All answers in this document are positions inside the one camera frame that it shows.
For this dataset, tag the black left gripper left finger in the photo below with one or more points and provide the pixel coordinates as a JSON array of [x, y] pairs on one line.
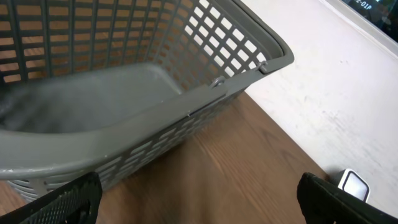
[[75, 202]]

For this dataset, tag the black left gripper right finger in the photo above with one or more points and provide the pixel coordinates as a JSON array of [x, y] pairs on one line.
[[322, 202]]

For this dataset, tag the white barcode scanner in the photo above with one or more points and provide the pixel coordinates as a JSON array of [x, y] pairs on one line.
[[350, 182]]

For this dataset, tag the grey plastic shopping basket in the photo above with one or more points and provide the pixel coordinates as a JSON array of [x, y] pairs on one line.
[[108, 86]]

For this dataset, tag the dark glass window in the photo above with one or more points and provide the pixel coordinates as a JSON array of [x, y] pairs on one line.
[[381, 13]]

